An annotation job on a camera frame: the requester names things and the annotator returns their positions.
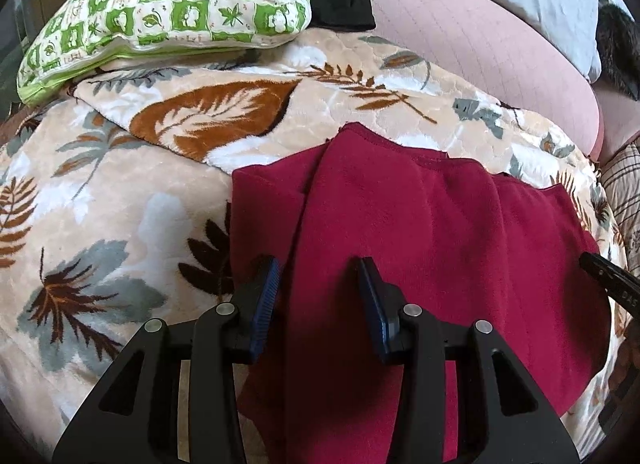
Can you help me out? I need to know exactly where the pink quilted bolster cushion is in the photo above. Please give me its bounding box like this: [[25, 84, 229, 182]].
[[371, 0, 603, 158]]

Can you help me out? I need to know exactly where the green white patterned pillow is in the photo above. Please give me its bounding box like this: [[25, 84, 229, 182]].
[[16, 0, 311, 106]]

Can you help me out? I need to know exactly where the dark furry garment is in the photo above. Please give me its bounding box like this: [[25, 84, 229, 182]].
[[596, 4, 639, 101]]

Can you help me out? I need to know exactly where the dark red fleece garment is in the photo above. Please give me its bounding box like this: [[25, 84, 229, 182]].
[[230, 123, 611, 463]]

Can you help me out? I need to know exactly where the striped brown quilt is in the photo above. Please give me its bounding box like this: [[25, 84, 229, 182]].
[[602, 139, 640, 278]]

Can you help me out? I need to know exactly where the leaf pattern fleece blanket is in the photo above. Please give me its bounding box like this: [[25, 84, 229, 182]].
[[1, 30, 628, 461]]

